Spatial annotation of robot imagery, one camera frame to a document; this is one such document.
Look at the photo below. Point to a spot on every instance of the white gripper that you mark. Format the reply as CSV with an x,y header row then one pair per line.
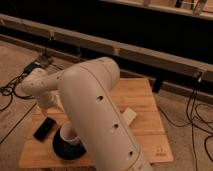
x,y
46,100

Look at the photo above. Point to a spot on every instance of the black rectangular eraser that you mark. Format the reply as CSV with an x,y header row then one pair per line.
x,y
41,133

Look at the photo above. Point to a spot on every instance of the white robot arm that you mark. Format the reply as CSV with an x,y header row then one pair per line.
x,y
84,91

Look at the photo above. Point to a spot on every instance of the black power adapter box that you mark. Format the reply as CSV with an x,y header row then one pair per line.
x,y
40,62

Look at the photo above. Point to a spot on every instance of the white paper cup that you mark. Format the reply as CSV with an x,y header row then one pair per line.
x,y
68,134

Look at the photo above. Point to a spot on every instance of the black round plate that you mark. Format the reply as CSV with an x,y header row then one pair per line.
x,y
65,150

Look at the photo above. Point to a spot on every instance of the wooden board table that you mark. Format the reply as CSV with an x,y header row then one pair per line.
x,y
147,127

